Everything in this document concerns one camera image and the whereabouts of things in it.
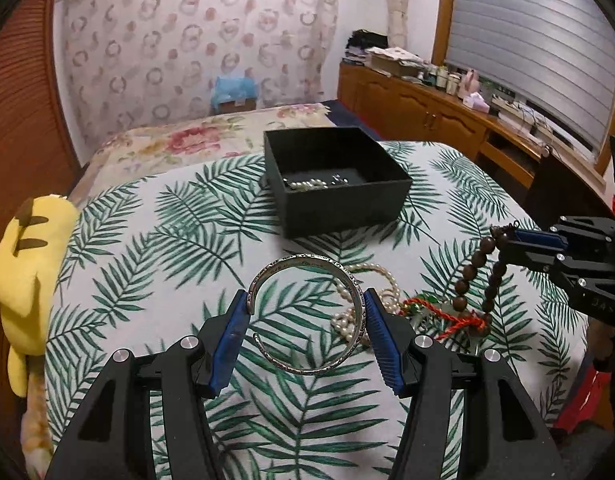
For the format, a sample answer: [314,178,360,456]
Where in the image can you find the wooden bead bracelet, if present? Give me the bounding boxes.
[455,225,518,338]

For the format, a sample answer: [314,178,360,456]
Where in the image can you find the circle pattern curtain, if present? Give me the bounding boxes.
[57,0,341,146]

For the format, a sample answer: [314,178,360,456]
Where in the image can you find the wooden window frame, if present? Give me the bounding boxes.
[431,0,613,196]

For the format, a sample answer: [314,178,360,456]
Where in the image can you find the black jewelry box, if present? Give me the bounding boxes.
[263,126,414,239]

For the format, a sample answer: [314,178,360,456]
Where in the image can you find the silver bangle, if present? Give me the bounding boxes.
[247,255,374,377]

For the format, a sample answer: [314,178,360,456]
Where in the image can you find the dark blue blanket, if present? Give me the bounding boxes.
[322,100,383,141]

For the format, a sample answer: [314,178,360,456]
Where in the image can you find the wooden louvred wardrobe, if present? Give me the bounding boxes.
[0,0,83,261]

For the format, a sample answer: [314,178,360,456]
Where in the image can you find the grey window blind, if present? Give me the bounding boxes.
[445,0,615,153]

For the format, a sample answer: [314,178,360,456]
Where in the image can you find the wooden cabinet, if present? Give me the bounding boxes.
[337,62,543,191]

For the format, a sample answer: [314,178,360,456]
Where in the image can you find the yellow plush toy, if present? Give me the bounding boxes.
[0,192,80,398]

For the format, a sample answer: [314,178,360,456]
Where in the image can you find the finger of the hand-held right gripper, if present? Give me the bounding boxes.
[507,216,615,256]
[501,242,615,291]

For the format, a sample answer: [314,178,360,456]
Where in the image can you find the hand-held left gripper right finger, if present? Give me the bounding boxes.
[363,288,568,480]

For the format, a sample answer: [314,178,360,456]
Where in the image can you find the pearl necklace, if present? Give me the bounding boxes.
[332,261,403,346]

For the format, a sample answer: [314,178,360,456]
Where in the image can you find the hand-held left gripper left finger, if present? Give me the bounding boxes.
[46,290,253,480]

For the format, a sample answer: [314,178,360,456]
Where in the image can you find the white lace curtain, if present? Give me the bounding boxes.
[382,0,405,41]

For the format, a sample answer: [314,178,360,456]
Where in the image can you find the palm leaf printed cloth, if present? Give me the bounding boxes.
[44,140,588,480]

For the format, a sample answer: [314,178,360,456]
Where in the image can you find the green jade bangle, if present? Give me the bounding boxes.
[406,299,433,333]

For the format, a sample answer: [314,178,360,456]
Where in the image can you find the small pearl bracelet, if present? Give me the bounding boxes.
[282,178,331,192]

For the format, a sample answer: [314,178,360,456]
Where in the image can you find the cardboard box with papers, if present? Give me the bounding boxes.
[365,46,428,78]

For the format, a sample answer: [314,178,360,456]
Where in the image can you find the red cord pendant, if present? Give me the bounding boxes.
[400,296,488,343]

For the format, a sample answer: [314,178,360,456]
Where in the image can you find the stack of dark clothes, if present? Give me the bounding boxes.
[345,30,388,66]

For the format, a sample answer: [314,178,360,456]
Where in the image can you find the floral blanket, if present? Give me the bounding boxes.
[70,102,338,201]

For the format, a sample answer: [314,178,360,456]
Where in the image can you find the blue plastic bag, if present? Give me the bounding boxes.
[210,76,260,106]

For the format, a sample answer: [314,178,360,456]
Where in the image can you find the white power strip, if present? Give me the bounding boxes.
[490,94,553,141]

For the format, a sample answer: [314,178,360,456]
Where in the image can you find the red blanket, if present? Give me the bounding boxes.
[557,365,613,431]

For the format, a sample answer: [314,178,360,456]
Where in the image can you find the pink figurine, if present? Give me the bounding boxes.
[460,67,481,97]

